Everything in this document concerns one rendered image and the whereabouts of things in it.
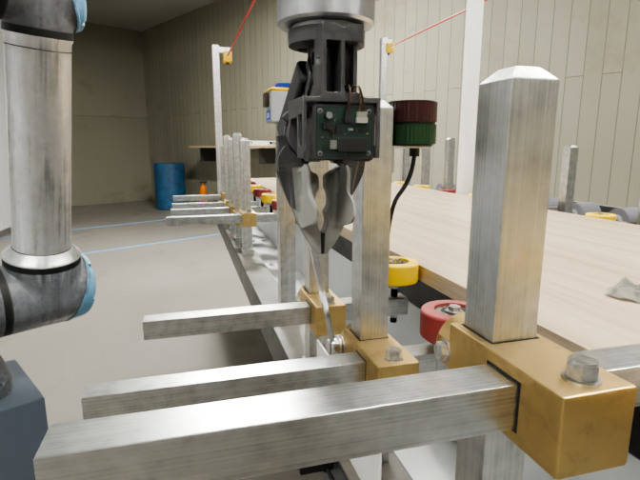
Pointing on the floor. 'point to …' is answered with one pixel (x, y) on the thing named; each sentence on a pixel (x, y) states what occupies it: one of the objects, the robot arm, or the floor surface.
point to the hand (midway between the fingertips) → (320, 240)
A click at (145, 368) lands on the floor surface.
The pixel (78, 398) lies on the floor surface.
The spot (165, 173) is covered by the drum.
